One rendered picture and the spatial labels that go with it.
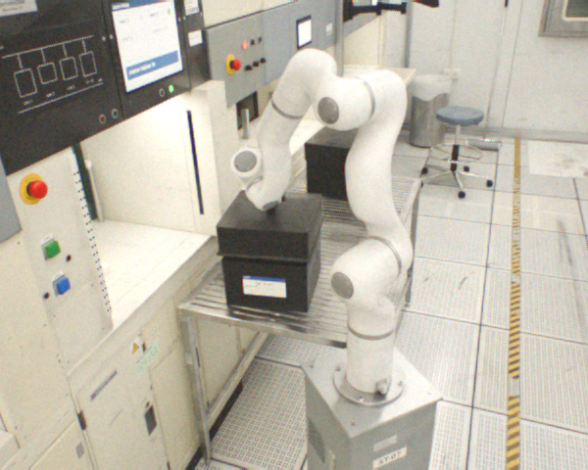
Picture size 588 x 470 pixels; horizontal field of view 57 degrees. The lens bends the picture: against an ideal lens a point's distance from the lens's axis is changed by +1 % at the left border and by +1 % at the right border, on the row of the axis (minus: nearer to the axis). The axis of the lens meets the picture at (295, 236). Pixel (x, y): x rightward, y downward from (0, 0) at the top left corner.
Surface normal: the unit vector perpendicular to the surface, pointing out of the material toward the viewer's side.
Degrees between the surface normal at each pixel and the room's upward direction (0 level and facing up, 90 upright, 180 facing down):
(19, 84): 90
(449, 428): 0
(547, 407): 0
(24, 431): 90
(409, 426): 90
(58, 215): 90
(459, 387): 0
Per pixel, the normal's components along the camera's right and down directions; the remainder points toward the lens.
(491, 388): -0.04, -0.88
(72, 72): 0.94, 0.14
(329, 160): -0.41, 0.45
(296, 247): -0.20, 0.47
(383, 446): 0.42, 0.42
